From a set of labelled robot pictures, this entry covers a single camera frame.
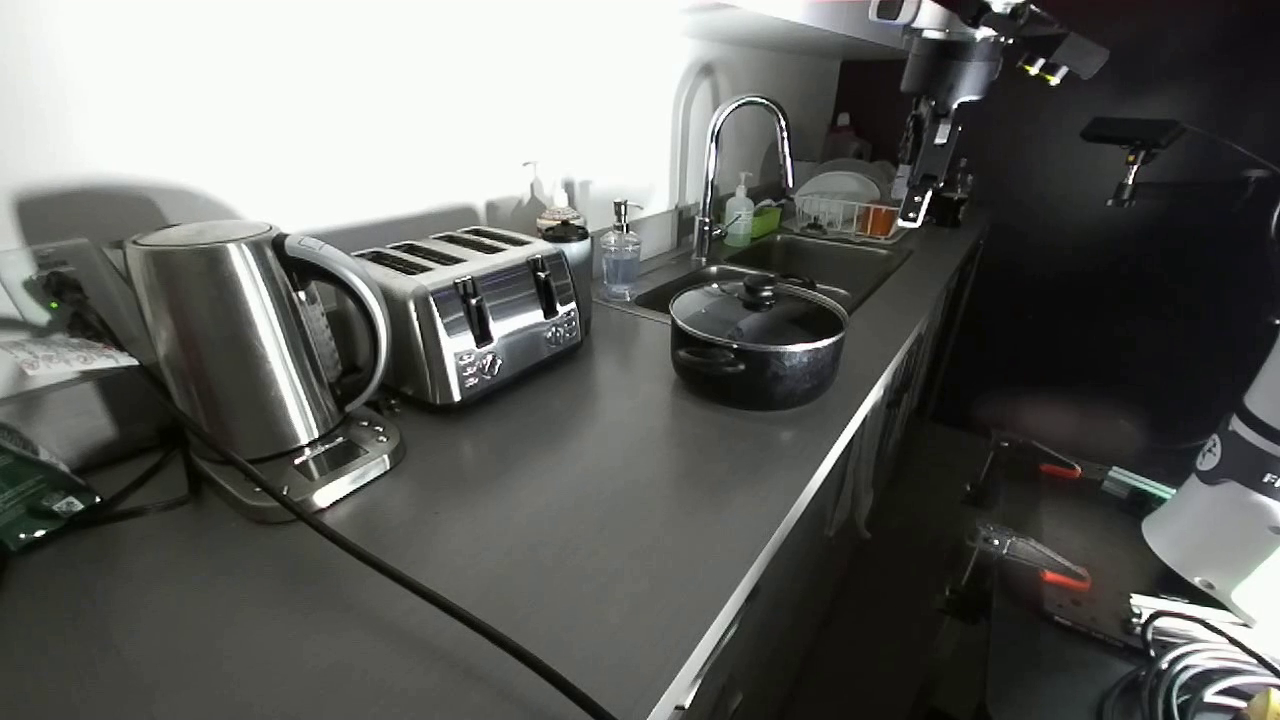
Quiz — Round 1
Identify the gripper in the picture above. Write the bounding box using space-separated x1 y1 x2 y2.
898 34 1005 230

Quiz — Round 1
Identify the glass pot lid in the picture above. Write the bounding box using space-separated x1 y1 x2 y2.
669 273 850 353

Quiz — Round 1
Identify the black cooking pot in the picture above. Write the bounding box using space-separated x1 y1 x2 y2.
669 305 850 412

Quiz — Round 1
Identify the pink bottle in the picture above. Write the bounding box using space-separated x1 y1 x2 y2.
824 111 872 163

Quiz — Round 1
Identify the stack of white plates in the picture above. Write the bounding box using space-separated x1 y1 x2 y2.
795 157 897 207

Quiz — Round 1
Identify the sink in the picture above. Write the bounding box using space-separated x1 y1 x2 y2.
632 231 914 324

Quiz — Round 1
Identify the pale green soap bottle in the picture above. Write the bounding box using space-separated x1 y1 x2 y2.
723 171 757 249

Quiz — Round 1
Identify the chrome tap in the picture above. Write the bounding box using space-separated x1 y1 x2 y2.
692 95 797 267

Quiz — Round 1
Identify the clear soap dispenser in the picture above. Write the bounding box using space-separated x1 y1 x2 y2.
599 199 645 304

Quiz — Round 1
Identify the patterned jar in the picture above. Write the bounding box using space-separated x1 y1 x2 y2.
535 188 587 237

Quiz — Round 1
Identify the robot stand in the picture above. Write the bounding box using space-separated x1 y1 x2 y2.
985 440 1280 720

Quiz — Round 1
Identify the steel four-slot toaster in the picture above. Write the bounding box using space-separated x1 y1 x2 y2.
352 226 593 407

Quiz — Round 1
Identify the kettle base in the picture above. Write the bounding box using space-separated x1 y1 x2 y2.
188 404 407 524

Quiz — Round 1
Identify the steel electric kettle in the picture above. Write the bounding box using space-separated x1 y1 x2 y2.
124 220 393 462

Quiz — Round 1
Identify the white printed packet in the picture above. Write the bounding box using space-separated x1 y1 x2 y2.
0 334 142 403

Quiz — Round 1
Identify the green packet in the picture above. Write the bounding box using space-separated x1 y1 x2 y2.
0 423 102 553

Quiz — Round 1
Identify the wire dish rack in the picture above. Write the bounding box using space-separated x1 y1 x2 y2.
794 192 912 245

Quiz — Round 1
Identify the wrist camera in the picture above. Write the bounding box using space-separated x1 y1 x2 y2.
1015 30 1111 87

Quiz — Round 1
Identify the camera on mount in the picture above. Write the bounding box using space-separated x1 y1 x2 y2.
1079 116 1280 211

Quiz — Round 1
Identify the orange-handled clamp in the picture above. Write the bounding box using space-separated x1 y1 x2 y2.
942 523 1094 623
964 434 1103 506

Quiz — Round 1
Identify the coil of cables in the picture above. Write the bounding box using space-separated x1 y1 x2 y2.
1098 594 1280 720

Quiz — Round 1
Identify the black cable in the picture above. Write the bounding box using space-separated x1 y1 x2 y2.
25 270 623 720

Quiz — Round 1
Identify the wall socket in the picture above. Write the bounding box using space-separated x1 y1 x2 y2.
0 238 128 333

